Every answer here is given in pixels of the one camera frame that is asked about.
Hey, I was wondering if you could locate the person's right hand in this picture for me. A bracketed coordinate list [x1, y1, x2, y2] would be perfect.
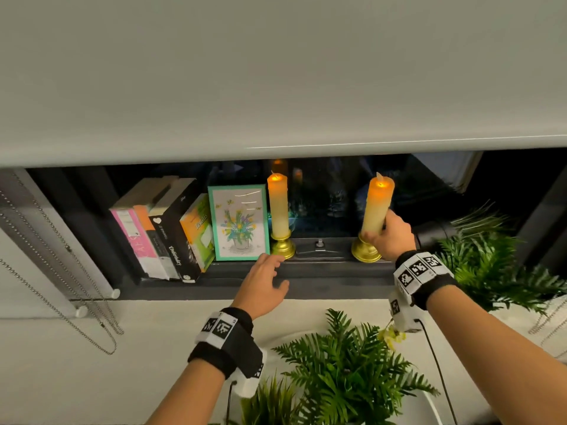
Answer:
[361, 209, 417, 262]

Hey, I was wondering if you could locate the person's left hand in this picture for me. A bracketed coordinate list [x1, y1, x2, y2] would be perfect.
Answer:
[231, 253, 290, 321]

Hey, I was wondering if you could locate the cream flameless candle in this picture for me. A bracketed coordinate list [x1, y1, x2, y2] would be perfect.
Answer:
[267, 171, 290, 239]
[361, 172, 396, 244]

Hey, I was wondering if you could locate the person's left forearm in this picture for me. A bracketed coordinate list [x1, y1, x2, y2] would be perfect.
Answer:
[145, 358, 227, 425]

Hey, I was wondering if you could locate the person's right forearm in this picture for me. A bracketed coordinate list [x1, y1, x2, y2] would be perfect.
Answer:
[426, 285, 567, 425]

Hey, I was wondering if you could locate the gold candle holder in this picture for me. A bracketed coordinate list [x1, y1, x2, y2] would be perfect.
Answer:
[270, 230, 296, 261]
[351, 234, 383, 264]

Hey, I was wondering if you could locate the black cylinder lamp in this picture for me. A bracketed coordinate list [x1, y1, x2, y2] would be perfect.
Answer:
[414, 220, 459, 250]

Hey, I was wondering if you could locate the green framed flower picture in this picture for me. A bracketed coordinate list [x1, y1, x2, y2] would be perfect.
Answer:
[207, 184, 271, 263]

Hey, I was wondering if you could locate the green and orange book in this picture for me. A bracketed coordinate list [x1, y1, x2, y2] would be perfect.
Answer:
[179, 193, 217, 273]

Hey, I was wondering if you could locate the yellow artificial flower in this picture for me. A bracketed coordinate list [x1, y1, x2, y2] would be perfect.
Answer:
[377, 324, 407, 353]

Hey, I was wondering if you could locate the large green fern plant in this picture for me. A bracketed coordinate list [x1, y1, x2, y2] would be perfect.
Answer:
[272, 308, 440, 425]

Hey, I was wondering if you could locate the black book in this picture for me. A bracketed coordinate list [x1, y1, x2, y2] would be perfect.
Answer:
[148, 178, 203, 284]

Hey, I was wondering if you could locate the small green fern plant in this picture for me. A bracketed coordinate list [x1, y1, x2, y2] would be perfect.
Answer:
[224, 374, 304, 425]

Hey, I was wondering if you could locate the bushy green fern plant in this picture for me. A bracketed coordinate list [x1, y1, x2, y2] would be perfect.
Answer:
[435, 202, 567, 316]

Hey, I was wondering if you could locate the orange spine book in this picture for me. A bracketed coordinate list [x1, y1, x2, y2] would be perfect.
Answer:
[132, 176, 181, 280]

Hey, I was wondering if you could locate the pink spine book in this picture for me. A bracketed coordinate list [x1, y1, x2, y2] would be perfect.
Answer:
[109, 175, 172, 280]

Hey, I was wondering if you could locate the white plant pot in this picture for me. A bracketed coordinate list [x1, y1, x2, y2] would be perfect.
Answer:
[488, 295, 567, 364]
[389, 388, 449, 425]

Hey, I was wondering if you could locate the large grey roller blind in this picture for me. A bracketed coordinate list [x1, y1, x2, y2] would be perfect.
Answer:
[0, 0, 567, 169]

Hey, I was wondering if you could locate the white roller blind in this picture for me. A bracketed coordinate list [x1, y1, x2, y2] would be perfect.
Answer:
[0, 229, 89, 319]
[0, 168, 121, 302]

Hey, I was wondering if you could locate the dark window frame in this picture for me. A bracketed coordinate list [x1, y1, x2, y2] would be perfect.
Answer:
[26, 148, 567, 302]

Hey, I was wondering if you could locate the black window handle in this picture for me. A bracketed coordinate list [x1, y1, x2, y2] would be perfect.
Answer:
[295, 237, 347, 262]

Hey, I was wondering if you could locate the black right wrist camera band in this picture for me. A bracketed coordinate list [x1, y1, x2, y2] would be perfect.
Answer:
[388, 251, 460, 334]

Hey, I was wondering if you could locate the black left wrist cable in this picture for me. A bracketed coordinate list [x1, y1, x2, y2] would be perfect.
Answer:
[224, 380, 238, 425]

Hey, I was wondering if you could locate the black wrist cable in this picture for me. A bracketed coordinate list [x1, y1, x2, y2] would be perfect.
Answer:
[224, 380, 238, 425]
[417, 319, 458, 425]

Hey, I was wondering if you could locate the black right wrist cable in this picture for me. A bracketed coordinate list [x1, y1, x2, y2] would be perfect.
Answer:
[417, 319, 458, 425]

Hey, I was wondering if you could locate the metal bead chain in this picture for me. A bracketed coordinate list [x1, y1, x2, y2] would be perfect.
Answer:
[0, 171, 125, 336]
[0, 258, 118, 356]
[528, 295, 567, 351]

